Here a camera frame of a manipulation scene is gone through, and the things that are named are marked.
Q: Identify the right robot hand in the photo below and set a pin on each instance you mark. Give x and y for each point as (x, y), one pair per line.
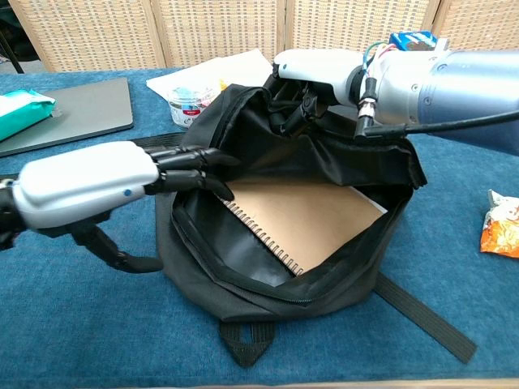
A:
(316, 67)

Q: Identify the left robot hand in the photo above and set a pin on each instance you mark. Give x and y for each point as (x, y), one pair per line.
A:
(81, 182)

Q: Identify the brown spiral notebook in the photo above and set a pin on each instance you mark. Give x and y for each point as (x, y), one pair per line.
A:
(316, 219)

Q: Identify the black backpack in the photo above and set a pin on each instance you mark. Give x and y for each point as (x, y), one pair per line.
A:
(227, 296)

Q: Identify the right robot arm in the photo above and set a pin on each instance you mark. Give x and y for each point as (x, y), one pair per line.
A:
(446, 85)

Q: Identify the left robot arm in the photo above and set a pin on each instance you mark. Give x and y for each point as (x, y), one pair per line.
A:
(6, 215)

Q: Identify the white booklet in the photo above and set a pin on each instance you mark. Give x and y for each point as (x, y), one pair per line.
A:
(247, 67)

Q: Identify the grey laptop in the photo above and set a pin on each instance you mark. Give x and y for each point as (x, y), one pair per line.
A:
(89, 109)

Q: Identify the teal wet wipes pack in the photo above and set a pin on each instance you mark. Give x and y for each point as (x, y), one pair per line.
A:
(20, 111)

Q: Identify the blue cookie box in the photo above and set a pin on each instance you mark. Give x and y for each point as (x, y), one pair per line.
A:
(409, 40)

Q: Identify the wicker folding screen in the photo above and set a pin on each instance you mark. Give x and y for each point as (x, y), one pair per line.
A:
(219, 28)

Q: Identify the clear tub of binder clips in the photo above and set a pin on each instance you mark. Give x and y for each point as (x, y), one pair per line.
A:
(188, 107)

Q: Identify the blue table cloth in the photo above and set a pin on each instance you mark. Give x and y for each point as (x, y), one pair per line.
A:
(81, 316)

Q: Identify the white and yellow envelope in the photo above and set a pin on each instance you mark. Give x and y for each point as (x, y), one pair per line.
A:
(178, 79)

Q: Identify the black stand pole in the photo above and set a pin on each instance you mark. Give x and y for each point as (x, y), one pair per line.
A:
(10, 52)

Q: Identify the orange snack bag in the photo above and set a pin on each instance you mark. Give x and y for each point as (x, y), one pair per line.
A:
(500, 227)

